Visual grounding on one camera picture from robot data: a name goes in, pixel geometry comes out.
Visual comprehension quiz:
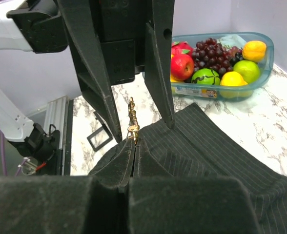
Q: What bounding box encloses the opposing finger of the left gripper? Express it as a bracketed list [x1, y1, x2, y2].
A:
[144, 0, 175, 129]

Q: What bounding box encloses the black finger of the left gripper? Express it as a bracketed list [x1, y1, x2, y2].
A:
[58, 0, 123, 142]

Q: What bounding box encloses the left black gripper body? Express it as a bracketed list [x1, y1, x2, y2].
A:
[89, 0, 152, 84]

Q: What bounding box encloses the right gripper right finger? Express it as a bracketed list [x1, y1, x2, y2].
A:
[127, 139, 261, 234]

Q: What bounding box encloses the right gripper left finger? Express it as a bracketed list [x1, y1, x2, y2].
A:
[0, 139, 136, 234]

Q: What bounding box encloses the black pinstriped shirt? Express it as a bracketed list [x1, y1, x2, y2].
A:
[88, 102, 287, 234]

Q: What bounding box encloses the gold brooch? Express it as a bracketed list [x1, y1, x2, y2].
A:
[126, 97, 140, 145]

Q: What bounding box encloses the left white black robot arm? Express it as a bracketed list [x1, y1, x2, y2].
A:
[0, 0, 174, 162]

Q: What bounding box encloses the pink dragon fruit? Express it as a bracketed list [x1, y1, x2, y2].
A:
[171, 41, 194, 56]

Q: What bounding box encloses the red apple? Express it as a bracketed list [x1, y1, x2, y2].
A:
[170, 54, 194, 81]

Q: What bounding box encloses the yellow mango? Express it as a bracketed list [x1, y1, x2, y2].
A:
[170, 74, 185, 94]

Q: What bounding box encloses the dark red grape bunch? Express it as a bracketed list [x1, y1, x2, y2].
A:
[192, 38, 244, 78]

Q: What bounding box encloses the green apple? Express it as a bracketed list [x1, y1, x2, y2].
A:
[191, 68, 221, 85]

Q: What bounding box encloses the yellow lemon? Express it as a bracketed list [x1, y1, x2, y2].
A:
[220, 71, 253, 99]

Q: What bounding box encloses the green lime fruit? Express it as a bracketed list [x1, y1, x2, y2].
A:
[233, 60, 261, 84]

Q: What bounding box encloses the small orange fruit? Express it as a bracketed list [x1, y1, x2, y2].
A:
[242, 40, 267, 62]

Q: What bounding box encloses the teal transparent fruit bowl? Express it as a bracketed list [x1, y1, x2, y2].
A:
[170, 32, 274, 101]

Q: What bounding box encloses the aluminium rail frame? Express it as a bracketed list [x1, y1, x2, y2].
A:
[28, 96, 73, 176]

